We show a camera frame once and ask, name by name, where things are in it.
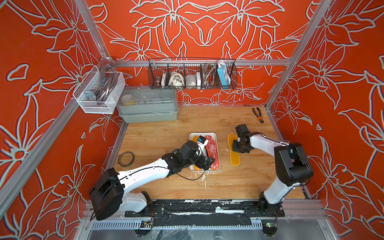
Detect orange black pliers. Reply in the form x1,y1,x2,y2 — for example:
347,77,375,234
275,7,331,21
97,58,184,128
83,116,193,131
252,107,264,124

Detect grey green lidded storage box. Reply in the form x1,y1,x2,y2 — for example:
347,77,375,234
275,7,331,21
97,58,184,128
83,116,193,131
117,86,179,124

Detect white plastic storage tray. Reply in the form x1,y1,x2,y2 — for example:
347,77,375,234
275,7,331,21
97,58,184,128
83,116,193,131
189,133,221,172

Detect red insole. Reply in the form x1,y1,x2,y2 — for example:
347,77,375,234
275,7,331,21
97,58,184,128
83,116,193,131
205,135,220,170

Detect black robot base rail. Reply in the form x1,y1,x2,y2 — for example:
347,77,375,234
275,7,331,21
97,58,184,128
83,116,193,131
125,200,285,227

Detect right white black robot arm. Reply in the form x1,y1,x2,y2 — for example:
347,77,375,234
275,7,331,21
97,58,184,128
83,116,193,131
232,124,314,216

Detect clear plastic wall bin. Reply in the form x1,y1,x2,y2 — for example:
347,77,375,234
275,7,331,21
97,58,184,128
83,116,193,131
73,67,126,115

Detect brown tape roll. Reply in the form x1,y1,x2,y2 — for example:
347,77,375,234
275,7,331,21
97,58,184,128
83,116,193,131
117,151,135,168

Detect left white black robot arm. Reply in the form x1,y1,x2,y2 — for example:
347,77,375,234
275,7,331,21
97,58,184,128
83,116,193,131
89,136,215,221

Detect yellow insole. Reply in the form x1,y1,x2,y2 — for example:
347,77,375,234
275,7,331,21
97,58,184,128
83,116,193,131
227,134,241,166
192,135,201,171

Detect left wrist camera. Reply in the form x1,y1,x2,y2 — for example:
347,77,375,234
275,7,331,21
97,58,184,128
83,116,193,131
197,136,209,157

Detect black wire wall basket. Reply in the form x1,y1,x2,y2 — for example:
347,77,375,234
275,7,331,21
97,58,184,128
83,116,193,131
148,58,239,90

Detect blue white power strip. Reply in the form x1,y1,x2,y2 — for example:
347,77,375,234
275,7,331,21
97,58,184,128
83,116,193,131
217,60,231,87

